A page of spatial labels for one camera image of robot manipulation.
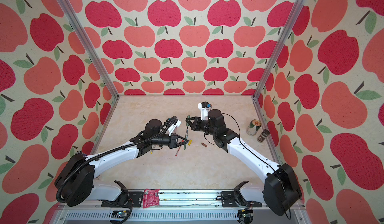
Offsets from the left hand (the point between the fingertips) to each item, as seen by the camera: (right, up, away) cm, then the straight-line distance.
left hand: (188, 143), depth 74 cm
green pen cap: (-1, +10, +2) cm, 10 cm away
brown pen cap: (+10, -6, +19) cm, 23 cm away
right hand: (0, +13, +2) cm, 13 cm away
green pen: (-1, +4, 0) cm, 4 cm away
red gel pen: (-7, -8, +16) cm, 20 cm away
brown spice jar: (+45, 0, +16) cm, 48 cm away
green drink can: (+40, +7, +16) cm, 44 cm away
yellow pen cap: (+1, 0, +2) cm, 2 cm away
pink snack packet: (-19, -27, -1) cm, 33 cm away
